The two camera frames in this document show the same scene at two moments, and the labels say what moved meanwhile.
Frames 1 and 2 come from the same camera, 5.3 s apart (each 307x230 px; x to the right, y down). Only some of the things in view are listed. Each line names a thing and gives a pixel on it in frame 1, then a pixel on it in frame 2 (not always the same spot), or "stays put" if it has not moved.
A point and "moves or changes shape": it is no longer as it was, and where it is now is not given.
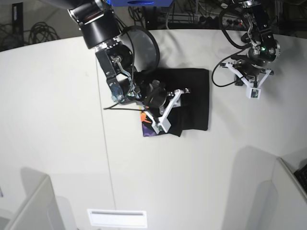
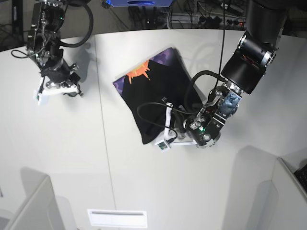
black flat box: x=17 y=16 stays put
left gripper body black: x=253 y=71 → x=194 y=130
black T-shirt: x=194 y=113 moves or changes shape
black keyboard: x=301 y=174 stays put
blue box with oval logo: x=129 y=3 stays put
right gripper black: x=155 y=97 → x=61 y=80
